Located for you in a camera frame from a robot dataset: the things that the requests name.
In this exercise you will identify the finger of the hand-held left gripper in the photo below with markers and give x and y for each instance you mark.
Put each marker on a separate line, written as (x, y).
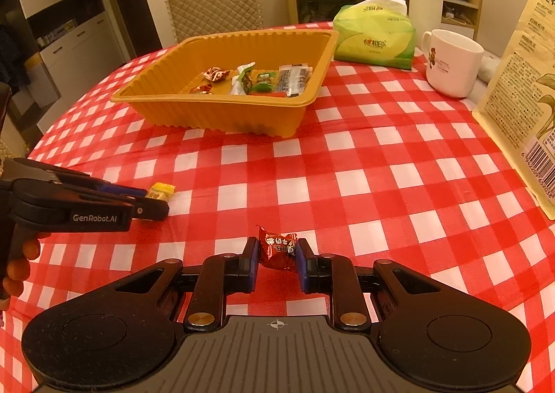
(151, 208)
(121, 191)

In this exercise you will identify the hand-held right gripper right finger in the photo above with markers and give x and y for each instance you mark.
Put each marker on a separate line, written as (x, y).
(303, 267)

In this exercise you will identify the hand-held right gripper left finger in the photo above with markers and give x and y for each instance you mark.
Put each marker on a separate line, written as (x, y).
(251, 265)

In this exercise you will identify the yellow candy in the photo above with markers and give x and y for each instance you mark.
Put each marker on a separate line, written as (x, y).
(161, 191)

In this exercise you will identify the small red candy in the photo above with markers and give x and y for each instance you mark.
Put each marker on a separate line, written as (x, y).
(277, 252)

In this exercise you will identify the orange plastic tray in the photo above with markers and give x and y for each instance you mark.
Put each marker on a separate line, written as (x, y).
(208, 115)

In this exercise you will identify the bright red candy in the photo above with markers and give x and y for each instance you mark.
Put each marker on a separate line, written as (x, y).
(200, 89)

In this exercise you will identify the dark red candy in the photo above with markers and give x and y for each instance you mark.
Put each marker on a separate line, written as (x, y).
(216, 74)

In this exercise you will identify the silver vacuum snack packet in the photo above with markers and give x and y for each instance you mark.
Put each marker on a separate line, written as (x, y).
(239, 83)

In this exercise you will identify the green candy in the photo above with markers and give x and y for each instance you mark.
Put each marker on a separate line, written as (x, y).
(262, 87)

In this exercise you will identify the red snack packet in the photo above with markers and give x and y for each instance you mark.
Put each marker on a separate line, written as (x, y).
(277, 92)

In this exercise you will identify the clear packet of dark bars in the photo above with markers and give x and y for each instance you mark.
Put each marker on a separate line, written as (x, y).
(292, 78)

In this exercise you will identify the person's left hand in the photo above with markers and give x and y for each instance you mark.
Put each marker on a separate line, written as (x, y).
(19, 269)

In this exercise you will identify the red checked tablecloth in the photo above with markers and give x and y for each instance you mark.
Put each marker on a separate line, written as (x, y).
(368, 180)

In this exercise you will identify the white cabinet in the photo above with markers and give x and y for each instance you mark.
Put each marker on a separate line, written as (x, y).
(60, 42)

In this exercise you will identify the quilted beige chair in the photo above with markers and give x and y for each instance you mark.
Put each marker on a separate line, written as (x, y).
(212, 2)

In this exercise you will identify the green tissue pack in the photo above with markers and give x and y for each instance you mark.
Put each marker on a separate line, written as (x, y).
(373, 37)

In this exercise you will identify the white mug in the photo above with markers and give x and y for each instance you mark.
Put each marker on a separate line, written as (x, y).
(453, 65)

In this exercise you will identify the wooden shelf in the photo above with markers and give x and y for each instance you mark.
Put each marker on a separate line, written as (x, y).
(312, 2)

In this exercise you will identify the sunflower seed bag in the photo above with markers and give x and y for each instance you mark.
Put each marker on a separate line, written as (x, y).
(516, 94)

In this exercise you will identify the white thermos bottle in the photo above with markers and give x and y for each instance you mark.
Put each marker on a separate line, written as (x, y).
(425, 2)

